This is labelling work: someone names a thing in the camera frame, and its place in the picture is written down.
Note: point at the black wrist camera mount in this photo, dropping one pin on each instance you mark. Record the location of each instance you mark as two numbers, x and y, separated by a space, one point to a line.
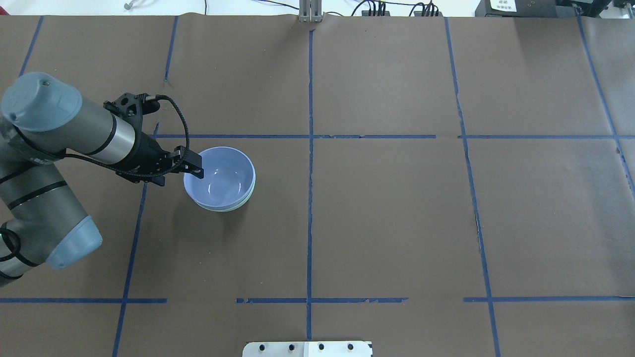
133 107

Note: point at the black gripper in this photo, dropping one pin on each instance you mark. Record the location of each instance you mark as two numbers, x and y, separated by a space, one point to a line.
147 154

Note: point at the brown paper table cover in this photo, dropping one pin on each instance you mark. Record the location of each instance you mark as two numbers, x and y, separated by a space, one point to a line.
453 187

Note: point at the blue bowl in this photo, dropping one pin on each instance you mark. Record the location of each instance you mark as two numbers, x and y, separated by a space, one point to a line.
222 165

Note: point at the black desktop box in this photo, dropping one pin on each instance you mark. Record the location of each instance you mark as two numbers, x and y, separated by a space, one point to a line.
523 9

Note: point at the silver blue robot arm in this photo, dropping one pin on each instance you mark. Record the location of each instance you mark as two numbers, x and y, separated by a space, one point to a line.
44 120

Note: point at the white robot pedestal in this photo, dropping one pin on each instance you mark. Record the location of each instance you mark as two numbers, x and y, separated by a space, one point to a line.
309 349

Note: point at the aluminium frame post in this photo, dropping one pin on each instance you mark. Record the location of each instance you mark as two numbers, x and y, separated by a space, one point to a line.
310 11

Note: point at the green bowl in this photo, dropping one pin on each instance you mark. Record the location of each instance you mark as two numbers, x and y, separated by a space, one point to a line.
227 198

